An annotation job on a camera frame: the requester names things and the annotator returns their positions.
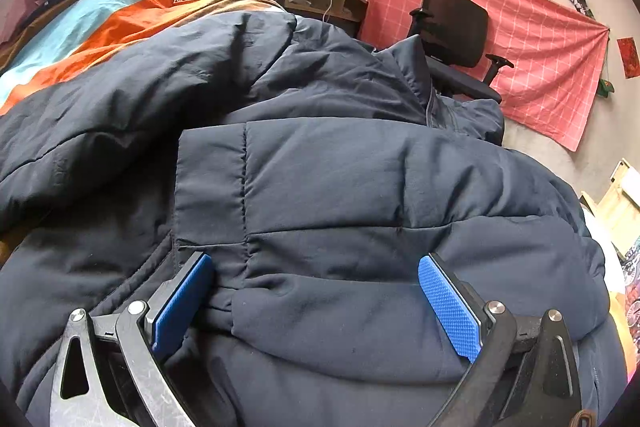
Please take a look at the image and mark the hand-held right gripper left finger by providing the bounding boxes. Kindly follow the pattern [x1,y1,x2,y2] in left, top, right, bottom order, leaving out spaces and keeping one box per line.
[49,251,216,427]

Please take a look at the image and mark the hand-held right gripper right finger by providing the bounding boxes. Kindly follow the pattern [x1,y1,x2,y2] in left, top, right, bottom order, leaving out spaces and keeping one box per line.
[418,253,584,427]

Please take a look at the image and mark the dark navy puffer jacket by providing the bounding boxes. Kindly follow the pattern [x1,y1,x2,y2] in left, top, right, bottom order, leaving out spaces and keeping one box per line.
[0,9,628,427]

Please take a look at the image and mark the light wooden bench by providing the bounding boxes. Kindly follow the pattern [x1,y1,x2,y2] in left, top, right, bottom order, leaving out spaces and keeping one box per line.
[580,159,640,258]

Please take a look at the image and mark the black office chair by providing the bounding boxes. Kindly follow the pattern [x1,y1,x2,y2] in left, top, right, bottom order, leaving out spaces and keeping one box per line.
[407,0,515,104]

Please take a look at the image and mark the orange and blue striped blanket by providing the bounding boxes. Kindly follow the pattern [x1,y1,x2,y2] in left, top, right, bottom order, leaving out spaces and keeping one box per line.
[0,0,288,118]

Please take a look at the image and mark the pink checked wall cloth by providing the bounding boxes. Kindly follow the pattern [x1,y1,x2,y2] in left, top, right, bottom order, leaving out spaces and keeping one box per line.
[358,0,612,152]

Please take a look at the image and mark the red wall card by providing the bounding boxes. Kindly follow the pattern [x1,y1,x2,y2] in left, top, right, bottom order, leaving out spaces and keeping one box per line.
[616,37,640,80]

